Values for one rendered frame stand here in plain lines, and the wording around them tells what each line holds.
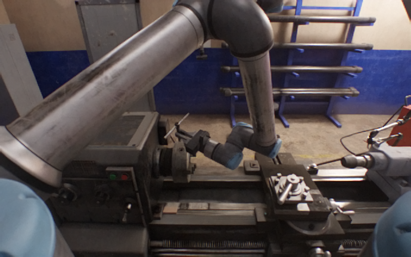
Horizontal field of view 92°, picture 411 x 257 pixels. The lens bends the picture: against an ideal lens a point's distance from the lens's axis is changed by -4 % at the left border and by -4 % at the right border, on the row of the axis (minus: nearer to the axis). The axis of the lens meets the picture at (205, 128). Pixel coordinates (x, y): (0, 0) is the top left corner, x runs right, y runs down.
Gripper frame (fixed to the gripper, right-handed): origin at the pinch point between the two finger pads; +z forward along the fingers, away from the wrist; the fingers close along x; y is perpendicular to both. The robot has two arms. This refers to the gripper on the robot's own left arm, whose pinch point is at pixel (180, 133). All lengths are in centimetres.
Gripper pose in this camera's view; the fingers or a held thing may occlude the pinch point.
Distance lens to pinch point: 108.6
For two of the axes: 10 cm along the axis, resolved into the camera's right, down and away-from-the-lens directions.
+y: 0.5, 6.9, 7.3
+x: 5.6, -6.2, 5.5
